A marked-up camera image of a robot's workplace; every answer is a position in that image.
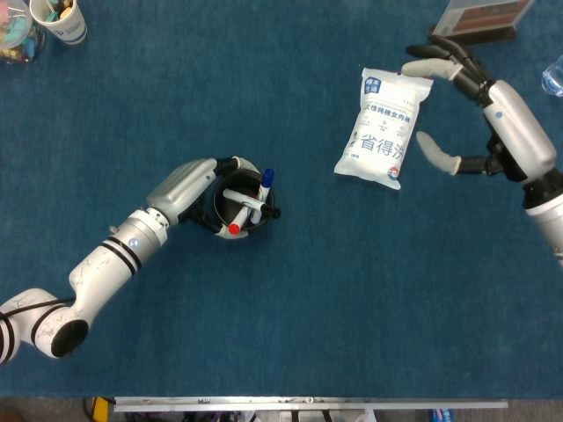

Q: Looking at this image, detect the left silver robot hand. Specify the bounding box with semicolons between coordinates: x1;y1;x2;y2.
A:
146;155;265;244

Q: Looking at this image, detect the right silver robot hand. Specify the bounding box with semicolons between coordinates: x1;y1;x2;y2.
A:
400;35;558;185

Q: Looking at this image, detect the black mesh pen holder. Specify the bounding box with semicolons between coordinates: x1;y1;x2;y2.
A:
212;169;277;238

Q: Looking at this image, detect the red cap whiteboard marker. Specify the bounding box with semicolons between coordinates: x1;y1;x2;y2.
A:
227;193;260;236

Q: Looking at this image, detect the black cap whiteboard marker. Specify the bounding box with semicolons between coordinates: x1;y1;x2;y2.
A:
222;188;282;219

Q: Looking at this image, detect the blue cap whiteboard marker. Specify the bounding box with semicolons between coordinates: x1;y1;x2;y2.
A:
250;168;276;223

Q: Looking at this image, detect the white printed plastic bag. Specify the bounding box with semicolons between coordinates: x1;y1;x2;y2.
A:
333;66;435;191

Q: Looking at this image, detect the clear plastic water bottle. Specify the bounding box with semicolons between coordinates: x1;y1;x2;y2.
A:
541;55;563;98

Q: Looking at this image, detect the blue felt table cloth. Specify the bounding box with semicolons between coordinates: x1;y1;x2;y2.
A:
0;0;563;399

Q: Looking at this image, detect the white paper cup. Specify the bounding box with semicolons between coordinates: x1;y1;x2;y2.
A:
28;0;88;46

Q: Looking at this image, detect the clear jar of clips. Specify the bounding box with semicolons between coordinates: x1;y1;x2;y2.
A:
0;0;47;66

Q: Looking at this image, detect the yellow object under table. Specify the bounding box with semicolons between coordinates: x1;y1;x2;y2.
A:
90;397;116;422

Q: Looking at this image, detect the aluminium table edge rail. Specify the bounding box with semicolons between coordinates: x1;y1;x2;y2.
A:
113;396;509;412

